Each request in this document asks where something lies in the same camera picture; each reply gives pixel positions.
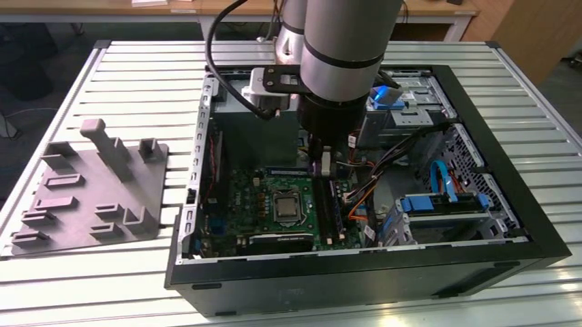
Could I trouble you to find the grey parts rack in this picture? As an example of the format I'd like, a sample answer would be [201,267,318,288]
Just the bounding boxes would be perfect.
[9,118,170,256]

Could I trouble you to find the hard disk in blue carrier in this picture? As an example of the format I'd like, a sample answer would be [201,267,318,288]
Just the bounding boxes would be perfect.
[400,193,492,215]

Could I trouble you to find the wooden cabinet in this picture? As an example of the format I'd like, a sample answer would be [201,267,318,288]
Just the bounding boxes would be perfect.
[464,0,582,86]

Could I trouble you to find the black RAM slot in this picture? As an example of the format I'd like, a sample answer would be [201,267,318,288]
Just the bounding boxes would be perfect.
[321,176,341,245]

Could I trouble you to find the thick black camera cable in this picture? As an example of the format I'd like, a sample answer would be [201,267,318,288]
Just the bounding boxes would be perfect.
[205,0,277,121]

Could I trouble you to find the black flat cable bundle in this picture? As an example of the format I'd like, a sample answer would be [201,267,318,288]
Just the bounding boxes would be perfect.
[369,124,456,180]

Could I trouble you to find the metal disk bay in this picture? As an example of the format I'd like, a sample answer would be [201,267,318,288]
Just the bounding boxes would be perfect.
[394,192,506,247]

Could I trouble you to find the CPU socket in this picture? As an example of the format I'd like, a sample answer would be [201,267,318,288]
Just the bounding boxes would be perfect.
[269,188,305,228]

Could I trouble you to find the wooden desk white legs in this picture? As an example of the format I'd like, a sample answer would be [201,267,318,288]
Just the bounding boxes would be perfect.
[0,0,481,44]

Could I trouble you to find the black chair base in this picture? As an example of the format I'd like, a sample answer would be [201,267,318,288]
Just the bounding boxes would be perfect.
[560,50,582,71]

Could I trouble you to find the black PC case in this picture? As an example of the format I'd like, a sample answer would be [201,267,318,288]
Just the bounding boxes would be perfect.
[163,63,573,318]

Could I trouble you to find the blue flat data cable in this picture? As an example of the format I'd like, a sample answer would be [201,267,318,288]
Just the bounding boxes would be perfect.
[429,159,461,204]

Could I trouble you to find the black graphics card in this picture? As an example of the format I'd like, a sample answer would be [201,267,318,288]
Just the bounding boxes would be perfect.
[236,232,316,255]

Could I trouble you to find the loose black plug cable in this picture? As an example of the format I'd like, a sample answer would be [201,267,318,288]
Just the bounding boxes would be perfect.
[256,0,286,44]

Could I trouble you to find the thin grey wire bundle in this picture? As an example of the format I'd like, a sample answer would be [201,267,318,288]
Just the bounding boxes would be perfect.
[345,168,393,204]

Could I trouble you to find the grey power supply unit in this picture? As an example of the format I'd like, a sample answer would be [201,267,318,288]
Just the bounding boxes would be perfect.
[213,80,305,168]

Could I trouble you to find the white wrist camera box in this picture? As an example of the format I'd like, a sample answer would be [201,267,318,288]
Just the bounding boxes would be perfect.
[242,64,312,115]

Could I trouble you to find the green motherboard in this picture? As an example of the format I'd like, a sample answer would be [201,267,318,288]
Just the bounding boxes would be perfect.
[199,162,365,255]

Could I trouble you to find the orange red yellow wires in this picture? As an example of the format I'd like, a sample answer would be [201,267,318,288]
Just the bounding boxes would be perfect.
[348,179,381,224]

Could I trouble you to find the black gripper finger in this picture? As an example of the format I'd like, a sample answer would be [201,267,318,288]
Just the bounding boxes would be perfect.
[312,136,341,178]

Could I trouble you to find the metal drive cage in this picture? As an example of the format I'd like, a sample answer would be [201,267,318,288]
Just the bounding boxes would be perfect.
[364,67,460,148]

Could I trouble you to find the silver CPU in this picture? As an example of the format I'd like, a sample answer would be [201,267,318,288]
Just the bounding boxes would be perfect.
[274,197,300,219]

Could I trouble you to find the blue plastic drive carrier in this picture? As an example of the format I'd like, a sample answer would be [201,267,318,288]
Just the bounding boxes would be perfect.
[366,84,408,111]

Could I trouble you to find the installed RAM stick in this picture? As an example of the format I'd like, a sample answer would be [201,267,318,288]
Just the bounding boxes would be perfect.
[328,178,348,241]

